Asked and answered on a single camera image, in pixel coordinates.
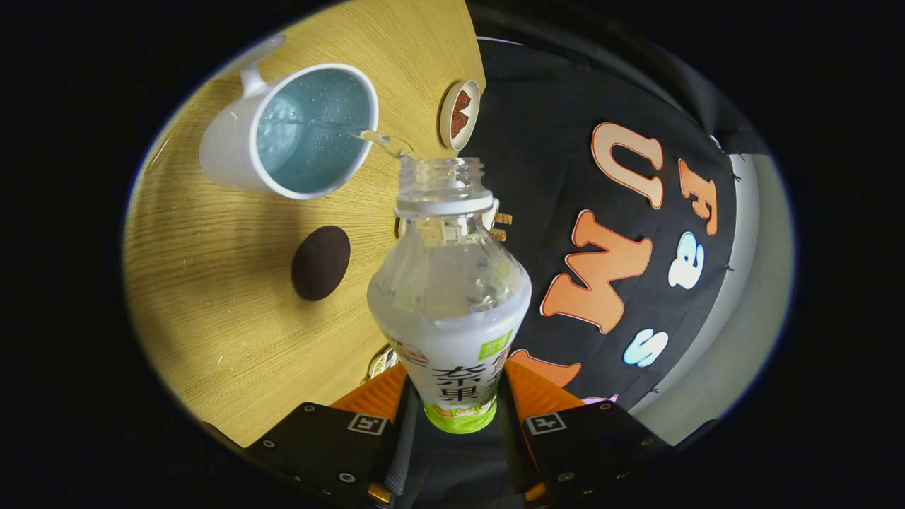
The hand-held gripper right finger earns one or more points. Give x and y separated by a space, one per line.
514 445

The dark brown round coaster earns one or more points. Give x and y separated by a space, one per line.
321 263

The wooden table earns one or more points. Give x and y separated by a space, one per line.
212 318

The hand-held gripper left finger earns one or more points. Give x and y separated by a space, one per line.
405 452

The clear juice bottle white label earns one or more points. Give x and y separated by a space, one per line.
452 318

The small white plate red snacks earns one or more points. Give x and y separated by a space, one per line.
459 114

